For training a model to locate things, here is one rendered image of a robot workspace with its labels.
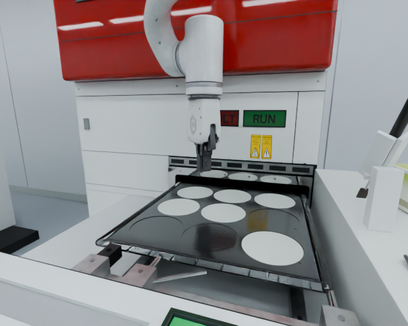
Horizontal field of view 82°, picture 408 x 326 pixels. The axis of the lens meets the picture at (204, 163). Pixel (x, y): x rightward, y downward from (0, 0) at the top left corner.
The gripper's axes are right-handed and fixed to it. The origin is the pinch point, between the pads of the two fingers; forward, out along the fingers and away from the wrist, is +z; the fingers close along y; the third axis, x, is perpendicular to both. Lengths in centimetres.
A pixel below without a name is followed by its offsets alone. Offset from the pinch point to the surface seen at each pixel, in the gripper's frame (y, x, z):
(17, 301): 28.6, -30.4, 4.2
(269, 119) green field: -2.5, 21.1, -10.0
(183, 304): 35.2, -17.1, 3.8
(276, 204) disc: 9.6, 14.9, 9.7
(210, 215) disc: 8.4, -2.2, 9.7
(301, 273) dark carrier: 30.6, 1.7, 9.7
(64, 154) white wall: -276, -67, 40
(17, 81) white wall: -314, -112, -47
